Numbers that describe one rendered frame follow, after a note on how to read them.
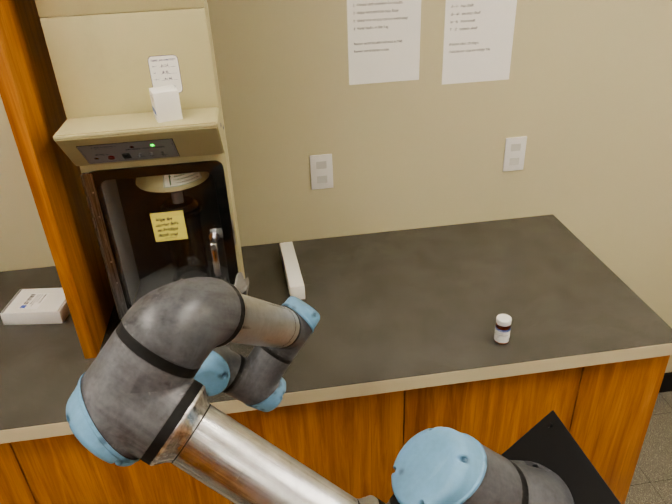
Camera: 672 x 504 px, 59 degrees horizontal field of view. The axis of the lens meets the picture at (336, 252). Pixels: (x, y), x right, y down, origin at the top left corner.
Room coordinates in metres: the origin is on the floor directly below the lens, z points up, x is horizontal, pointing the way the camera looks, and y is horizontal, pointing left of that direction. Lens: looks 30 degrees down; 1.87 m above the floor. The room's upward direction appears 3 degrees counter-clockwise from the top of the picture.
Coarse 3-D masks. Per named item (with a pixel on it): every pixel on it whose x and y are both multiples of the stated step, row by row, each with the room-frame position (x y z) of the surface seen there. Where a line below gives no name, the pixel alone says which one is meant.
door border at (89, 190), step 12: (96, 192) 1.24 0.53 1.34; (96, 204) 1.24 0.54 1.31; (96, 216) 1.24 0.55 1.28; (96, 228) 1.24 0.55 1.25; (108, 240) 1.24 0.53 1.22; (108, 252) 1.24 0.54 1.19; (108, 264) 1.24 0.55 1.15; (120, 288) 1.24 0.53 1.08; (120, 300) 1.24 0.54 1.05; (120, 312) 1.24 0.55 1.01
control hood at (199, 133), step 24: (72, 120) 1.23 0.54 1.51; (96, 120) 1.23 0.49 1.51; (120, 120) 1.22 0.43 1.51; (144, 120) 1.21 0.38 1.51; (192, 120) 1.20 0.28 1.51; (216, 120) 1.20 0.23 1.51; (72, 144) 1.16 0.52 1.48; (96, 144) 1.17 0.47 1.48; (192, 144) 1.22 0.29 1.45; (216, 144) 1.23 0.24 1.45
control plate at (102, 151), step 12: (108, 144) 1.17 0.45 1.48; (120, 144) 1.18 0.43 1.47; (132, 144) 1.18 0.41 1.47; (144, 144) 1.19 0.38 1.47; (156, 144) 1.19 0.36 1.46; (168, 144) 1.20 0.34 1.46; (84, 156) 1.20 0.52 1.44; (96, 156) 1.20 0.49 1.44; (120, 156) 1.21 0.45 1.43; (132, 156) 1.22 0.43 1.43; (144, 156) 1.23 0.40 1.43; (156, 156) 1.23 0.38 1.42; (168, 156) 1.24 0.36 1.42
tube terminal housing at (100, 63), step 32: (64, 32) 1.26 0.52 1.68; (96, 32) 1.26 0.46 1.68; (128, 32) 1.27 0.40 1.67; (160, 32) 1.28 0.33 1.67; (192, 32) 1.29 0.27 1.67; (64, 64) 1.25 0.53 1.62; (96, 64) 1.26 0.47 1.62; (128, 64) 1.27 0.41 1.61; (192, 64) 1.28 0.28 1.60; (64, 96) 1.25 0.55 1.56; (96, 96) 1.26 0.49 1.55; (128, 96) 1.27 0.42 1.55; (192, 96) 1.28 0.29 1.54; (224, 128) 1.39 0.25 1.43; (160, 160) 1.27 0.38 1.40; (192, 160) 1.28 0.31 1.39; (224, 160) 1.29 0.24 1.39
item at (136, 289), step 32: (128, 192) 1.25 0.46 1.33; (160, 192) 1.26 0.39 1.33; (192, 192) 1.27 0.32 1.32; (224, 192) 1.28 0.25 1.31; (128, 224) 1.25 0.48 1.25; (192, 224) 1.27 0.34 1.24; (224, 224) 1.27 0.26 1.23; (128, 256) 1.25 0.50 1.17; (160, 256) 1.26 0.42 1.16; (192, 256) 1.26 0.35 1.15; (224, 256) 1.27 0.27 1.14; (128, 288) 1.24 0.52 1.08
